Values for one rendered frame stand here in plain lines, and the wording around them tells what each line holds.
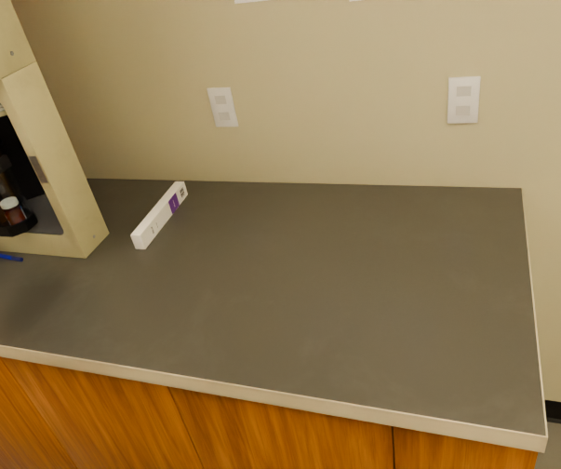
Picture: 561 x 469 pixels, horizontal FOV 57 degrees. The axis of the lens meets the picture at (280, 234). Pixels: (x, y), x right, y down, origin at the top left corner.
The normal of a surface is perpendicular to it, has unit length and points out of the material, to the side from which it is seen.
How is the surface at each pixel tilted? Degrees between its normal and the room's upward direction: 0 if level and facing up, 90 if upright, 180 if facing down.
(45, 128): 90
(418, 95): 90
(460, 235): 0
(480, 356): 0
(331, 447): 90
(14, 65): 90
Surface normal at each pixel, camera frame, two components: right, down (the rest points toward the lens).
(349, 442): -0.30, 0.59
